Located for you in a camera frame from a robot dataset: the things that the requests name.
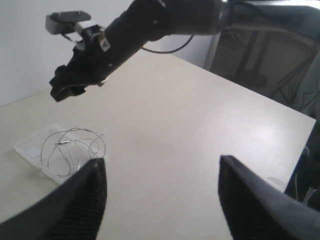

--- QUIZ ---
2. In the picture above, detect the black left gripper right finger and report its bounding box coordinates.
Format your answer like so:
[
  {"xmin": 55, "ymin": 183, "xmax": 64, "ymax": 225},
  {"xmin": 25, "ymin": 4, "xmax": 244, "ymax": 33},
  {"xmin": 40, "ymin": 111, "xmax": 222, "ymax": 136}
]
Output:
[{"xmin": 217, "ymin": 155, "xmax": 320, "ymax": 240}]

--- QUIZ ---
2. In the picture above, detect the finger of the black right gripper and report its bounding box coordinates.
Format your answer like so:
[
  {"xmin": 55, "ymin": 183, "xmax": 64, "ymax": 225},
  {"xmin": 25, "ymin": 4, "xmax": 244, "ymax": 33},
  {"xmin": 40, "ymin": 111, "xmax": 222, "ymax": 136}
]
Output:
[
  {"xmin": 49, "ymin": 65, "xmax": 75, "ymax": 88},
  {"xmin": 50, "ymin": 85, "xmax": 87, "ymax": 102}
]

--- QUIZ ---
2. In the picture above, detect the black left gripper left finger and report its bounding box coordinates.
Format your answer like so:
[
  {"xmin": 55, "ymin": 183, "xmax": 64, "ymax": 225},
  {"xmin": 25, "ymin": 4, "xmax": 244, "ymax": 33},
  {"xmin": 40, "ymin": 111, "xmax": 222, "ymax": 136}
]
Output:
[{"xmin": 0, "ymin": 158, "xmax": 107, "ymax": 240}]

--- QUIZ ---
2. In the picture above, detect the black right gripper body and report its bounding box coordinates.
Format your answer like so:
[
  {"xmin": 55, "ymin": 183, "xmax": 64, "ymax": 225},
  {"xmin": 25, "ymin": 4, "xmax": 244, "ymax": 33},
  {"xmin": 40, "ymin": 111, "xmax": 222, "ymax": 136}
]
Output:
[{"xmin": 67, "ymin": 24, "xmax": 155, "ymax": 85}]

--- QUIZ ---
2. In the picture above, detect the white earphone cable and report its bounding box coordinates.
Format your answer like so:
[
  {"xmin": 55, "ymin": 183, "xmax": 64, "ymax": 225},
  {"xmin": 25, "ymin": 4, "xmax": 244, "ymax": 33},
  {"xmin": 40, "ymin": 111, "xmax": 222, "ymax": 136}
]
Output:
[{"xmin": 40, "ymin": 127, "xmax": 107, "ymax": 177}]

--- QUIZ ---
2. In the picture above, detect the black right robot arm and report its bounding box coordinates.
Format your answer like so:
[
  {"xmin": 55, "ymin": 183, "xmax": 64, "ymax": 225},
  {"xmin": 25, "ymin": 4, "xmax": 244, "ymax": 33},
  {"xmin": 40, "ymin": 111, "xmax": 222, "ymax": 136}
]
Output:
[{"xmin": 45, "ymin": 0, "xmax": 320, "ymax": 102}]

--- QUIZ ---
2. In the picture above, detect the clear plastic storage box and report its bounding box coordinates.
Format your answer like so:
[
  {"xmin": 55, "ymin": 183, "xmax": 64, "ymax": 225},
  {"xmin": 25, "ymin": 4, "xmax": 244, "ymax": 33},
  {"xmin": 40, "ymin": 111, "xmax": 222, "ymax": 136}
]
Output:
[{"xmin": 13, "ymin": 124, "xmax": 107, "ymax": 184}]

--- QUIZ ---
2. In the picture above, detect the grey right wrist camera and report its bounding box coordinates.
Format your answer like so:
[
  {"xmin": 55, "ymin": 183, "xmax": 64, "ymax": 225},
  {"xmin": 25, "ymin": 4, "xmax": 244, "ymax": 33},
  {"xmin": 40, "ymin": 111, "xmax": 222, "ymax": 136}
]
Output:
[{"xmin": 45, "ymin": 10, "xmax": 92, "ymax": 35}]

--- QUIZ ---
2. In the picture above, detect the dark metal frame stand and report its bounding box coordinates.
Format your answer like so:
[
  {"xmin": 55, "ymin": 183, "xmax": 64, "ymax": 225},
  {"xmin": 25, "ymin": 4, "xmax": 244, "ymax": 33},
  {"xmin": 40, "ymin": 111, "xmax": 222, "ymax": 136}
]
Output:
[{"xmin": 203, "ymin": 27, "xmax": 320, "ymax": 111}]

